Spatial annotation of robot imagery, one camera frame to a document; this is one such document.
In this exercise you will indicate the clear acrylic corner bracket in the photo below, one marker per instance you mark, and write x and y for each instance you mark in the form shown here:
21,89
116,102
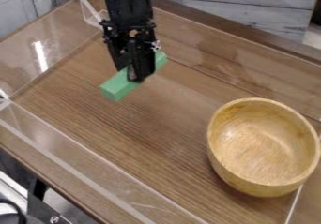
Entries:
93,17

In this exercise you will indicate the black table leg bracket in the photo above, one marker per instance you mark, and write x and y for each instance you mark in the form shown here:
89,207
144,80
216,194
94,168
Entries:
38,208

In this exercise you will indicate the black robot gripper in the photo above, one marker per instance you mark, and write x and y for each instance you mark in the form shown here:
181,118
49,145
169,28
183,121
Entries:
129,32

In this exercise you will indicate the clear acrylic tray wall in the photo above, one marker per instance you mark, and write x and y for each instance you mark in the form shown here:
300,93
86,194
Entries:
101,188

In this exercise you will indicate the brown wooden bowl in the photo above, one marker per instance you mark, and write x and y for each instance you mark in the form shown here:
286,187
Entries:
264,147

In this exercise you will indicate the green rectangular block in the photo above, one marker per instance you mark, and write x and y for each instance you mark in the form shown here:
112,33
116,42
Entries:
118,86

